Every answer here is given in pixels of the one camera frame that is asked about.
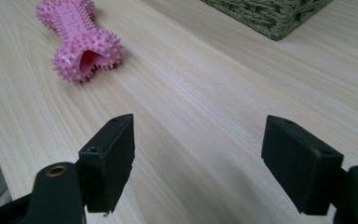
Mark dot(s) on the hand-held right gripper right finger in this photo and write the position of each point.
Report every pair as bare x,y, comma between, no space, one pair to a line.
301,168

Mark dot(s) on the pink spiky bone toy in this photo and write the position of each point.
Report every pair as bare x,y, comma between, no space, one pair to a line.
84,43

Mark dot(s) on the green woven basket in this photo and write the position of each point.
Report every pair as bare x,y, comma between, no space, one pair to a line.
270,14

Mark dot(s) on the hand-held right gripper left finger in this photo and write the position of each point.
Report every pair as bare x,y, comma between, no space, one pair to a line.
107,165

